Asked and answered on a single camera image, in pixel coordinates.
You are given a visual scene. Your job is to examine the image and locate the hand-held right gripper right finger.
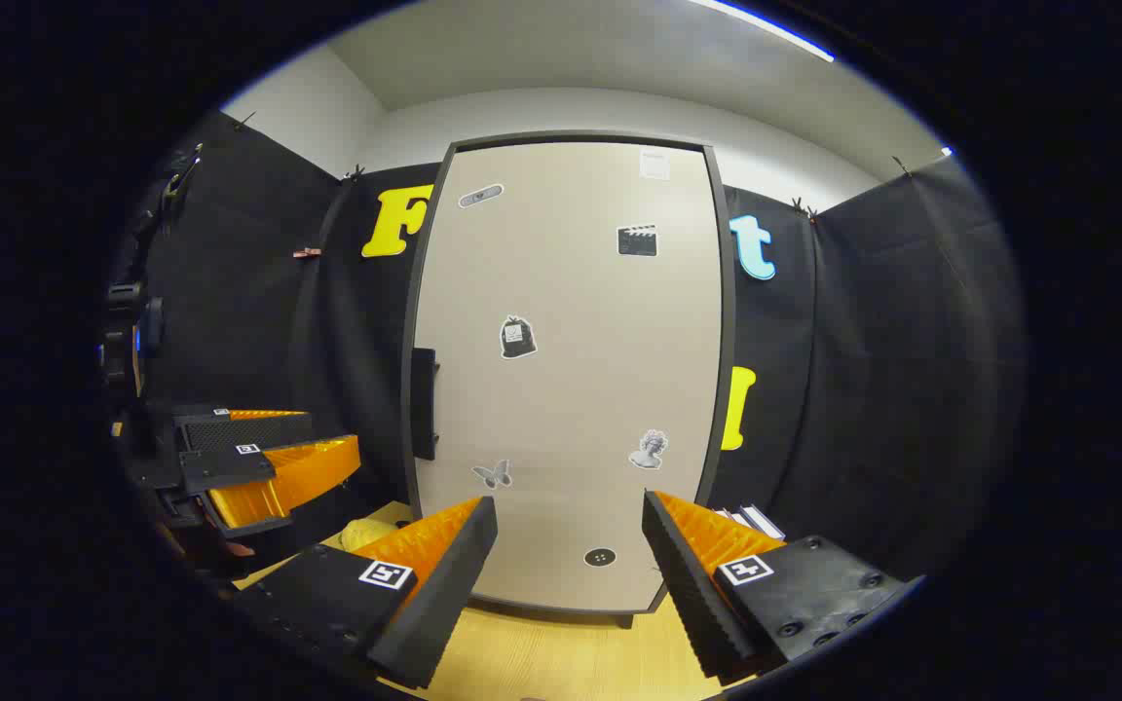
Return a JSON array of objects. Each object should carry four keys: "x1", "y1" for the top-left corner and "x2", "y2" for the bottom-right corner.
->
[{"x1": 641, "y1": 490, "x2": 924, "y2": 684}]

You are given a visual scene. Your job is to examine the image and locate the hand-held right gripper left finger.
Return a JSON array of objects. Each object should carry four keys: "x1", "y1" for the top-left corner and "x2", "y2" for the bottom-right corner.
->
[{"x1": 230, "y1": 495, "x2": 501, "y2": 690}]

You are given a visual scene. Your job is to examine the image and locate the dark grey cabinet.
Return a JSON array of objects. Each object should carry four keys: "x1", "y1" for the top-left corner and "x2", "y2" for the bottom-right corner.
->
[{"x1": 401, "y1": 129, "x2": 739, "y2": 630}]

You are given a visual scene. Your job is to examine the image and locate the beige cabinet door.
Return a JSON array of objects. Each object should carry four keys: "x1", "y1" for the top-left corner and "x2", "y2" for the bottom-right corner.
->
[{"x1": 403, "y1": 131, "x2": 737, "y2": 616}]

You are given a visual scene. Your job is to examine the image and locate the blue book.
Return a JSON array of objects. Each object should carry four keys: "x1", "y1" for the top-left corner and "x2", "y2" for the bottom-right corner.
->
[{"x1": 738, "y1": 503, "x2": 786, "y2": 541}]

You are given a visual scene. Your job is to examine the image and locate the black backdrop cloth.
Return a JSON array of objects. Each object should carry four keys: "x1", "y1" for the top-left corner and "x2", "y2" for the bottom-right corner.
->
[{"x1": 108, "y1": 112, "x2": 1025, "y2": 585}]

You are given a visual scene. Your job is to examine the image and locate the ceiling light strip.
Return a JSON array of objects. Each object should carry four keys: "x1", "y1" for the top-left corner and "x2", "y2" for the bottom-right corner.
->
[{"x1": 688, "y1": 0, "x2": 835, "y2": 62}]

